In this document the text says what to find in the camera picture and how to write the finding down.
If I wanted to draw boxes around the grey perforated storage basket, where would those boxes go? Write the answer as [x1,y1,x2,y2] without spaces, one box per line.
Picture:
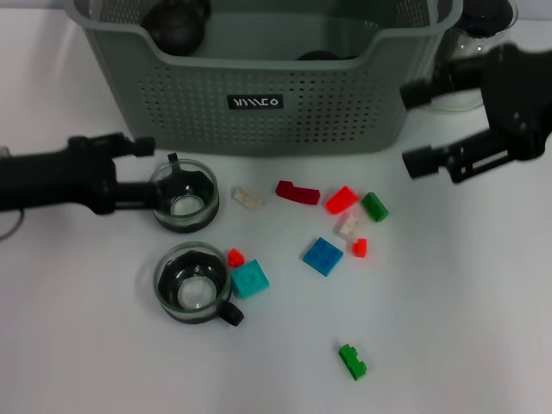
[72,0,465,159]

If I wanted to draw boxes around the teal square toy brick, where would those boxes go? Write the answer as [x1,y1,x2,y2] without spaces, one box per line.
[230,258,272,300]

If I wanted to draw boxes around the white toy brick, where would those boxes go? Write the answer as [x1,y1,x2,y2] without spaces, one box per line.
[231,185,265,211]

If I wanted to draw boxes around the clear glass teapot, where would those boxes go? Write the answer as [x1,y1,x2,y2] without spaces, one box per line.
[416,0,518,114]

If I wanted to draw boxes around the dark red toy brick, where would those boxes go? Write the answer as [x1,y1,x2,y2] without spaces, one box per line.
[275,179,321,207]

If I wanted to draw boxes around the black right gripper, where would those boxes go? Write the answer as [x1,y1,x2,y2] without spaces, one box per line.
[400,42,552,185]

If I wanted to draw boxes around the black teapot lid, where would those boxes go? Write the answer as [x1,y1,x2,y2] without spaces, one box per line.
[459,0,518,40]

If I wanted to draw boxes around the green stepped toy brick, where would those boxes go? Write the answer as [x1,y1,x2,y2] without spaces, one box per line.
[338,343,368,382]

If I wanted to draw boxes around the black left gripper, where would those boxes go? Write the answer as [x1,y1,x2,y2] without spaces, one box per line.
[0,133,162,216]

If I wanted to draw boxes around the bright red sloped brick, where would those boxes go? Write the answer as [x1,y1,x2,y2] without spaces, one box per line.
[325,185,360,216]

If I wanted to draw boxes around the glass teacup black sleeve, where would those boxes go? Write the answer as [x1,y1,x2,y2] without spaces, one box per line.
[296,49,347,62]
[148,153,221,235]
[153,241,246,329]

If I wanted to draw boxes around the black round teapot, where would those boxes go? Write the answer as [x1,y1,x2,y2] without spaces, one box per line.
[141,0,212,56]

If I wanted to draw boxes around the blue square toy plate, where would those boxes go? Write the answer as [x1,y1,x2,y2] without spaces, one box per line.
[302,235,345,277]

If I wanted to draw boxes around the translucent pale toy brick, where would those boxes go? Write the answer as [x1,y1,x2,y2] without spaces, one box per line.
[333,211,363,241]

